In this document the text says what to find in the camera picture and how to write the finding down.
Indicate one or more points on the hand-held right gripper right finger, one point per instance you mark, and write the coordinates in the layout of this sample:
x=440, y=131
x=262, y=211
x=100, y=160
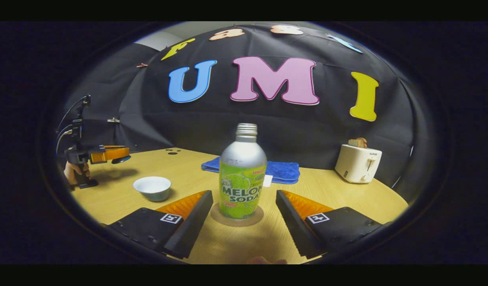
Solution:
x=295, y=224

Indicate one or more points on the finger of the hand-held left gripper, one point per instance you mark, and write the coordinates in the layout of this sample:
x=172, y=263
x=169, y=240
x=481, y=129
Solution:
x=111, y=154

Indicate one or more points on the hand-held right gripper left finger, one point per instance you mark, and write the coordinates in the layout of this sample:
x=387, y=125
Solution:
x=190, y=224

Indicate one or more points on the teal teacup lid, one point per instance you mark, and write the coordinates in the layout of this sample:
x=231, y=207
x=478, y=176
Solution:
x=121, y=160

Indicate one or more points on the round brown coaster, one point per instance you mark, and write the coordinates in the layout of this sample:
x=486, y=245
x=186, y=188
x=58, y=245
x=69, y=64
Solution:
x=218, y=216

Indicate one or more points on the teal white teacup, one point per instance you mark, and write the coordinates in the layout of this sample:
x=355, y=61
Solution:
x=152, y=188

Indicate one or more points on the silver green water bottle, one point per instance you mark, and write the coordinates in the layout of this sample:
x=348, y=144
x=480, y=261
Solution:
x=242, y=167

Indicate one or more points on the metal clip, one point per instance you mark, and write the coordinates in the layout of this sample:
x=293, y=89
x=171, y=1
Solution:
x=113, y=120

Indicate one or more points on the blue folded towel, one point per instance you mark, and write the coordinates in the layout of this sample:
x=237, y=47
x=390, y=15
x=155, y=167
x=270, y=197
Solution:
x=283, y=171

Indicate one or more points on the white toaster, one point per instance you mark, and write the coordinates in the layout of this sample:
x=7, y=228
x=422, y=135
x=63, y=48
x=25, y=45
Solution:
x=357, y=165

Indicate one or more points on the black backdrop cloth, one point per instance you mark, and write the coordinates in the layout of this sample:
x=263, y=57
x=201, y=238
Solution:
x=307, y=127

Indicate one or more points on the bread slice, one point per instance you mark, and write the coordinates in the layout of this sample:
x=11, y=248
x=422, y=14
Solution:
x=358, y=142

